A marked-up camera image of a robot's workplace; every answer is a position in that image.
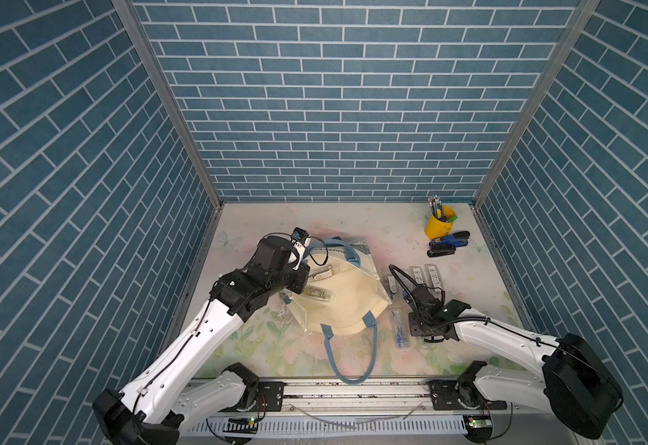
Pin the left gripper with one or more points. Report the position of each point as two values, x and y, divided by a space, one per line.
301 274

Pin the compass case inside bag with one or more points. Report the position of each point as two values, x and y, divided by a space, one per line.
322 273

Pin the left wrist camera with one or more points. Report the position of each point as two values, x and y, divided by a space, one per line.
299 240

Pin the blue stapler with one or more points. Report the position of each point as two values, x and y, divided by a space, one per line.
457 239

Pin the yellow pen holder cup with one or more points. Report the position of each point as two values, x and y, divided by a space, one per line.
441 223

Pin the black stapler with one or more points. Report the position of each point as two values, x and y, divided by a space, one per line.
441 250

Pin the clear compass set case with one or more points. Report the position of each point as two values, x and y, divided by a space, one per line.
390 282

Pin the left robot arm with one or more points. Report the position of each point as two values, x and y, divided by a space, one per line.
190 350

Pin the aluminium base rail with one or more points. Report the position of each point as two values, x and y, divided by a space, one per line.
377 395

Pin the cream canvas tote bag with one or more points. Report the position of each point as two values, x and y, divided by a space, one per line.
360 298

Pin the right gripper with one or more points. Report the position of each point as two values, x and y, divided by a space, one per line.
413 329

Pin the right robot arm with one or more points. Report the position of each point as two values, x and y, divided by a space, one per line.
529 356

